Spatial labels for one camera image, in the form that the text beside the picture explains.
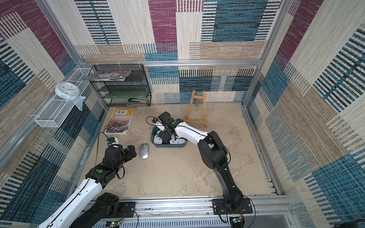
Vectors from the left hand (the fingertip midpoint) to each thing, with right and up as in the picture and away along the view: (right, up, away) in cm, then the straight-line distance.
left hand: (128, 148), depth 82 cm
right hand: (+19, +9, +15) cm, 26 cm away
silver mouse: (+6, -4, +12) cm, 14 cm away
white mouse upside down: (+14, +3, +15) cm, 20 cm away
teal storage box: (+11, +7, +17) cm, 22 cm away
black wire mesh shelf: (-7, +40, +32) cm, 51 cm away
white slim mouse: (+28, +2, +13) cm, 30 cm away
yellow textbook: (-16, +15, +26) cm, 35 cm away
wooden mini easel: (+46, +14, +22) cm, 53 cm away
